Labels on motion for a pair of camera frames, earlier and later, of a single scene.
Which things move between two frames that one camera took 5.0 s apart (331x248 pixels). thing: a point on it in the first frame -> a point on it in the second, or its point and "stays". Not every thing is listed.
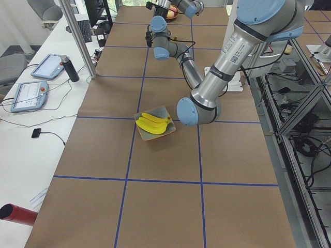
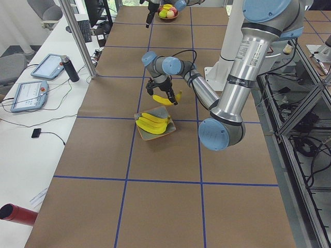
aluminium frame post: (78, 40) stays
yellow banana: (152, 128) stays
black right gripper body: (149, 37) -> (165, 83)
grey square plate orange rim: (159, 111) stays
